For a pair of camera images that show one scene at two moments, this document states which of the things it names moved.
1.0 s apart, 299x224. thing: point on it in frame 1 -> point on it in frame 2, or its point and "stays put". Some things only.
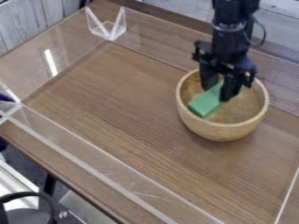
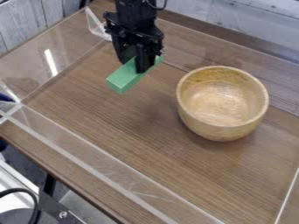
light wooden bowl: x=236 y=116 stays put
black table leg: x=49 y=185 stays put
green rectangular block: x=208 y=101 -> x=117 y=81
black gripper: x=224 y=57 -> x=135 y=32
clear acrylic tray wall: x=173 y=118 stays put
